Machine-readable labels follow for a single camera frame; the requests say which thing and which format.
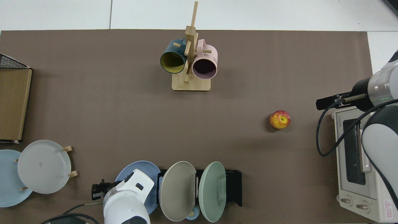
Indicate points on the grey beige plate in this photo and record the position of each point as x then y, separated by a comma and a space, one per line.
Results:
177, 189

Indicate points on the wooden cup stand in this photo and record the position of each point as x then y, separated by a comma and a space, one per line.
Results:
191, 84

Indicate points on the black dish rack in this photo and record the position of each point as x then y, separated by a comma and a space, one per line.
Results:
234, 186

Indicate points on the light blue plate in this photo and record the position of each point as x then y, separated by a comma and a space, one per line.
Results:
7, 186

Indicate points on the white grey plate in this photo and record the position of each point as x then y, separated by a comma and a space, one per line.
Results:
43, 166

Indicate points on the pale toaster oven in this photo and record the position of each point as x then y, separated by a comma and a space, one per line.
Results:
357, 191

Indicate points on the wooden plate rack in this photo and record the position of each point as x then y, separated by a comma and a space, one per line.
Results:
74, 174

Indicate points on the dark grey flat object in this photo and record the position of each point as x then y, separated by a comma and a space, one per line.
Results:
392, 5

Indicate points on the red yellow apple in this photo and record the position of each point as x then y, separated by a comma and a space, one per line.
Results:
279, 119

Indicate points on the pale green plate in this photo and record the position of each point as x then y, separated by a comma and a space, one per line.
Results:
211, 189

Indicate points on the dark blue cup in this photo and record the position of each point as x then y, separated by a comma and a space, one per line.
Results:
169, 48

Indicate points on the brown table cloth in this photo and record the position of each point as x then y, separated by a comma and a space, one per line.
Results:
124, 109

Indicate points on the pink cup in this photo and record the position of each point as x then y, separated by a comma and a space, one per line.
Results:
209, 53

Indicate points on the small blue round thing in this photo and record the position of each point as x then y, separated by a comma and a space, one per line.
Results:
194, 215

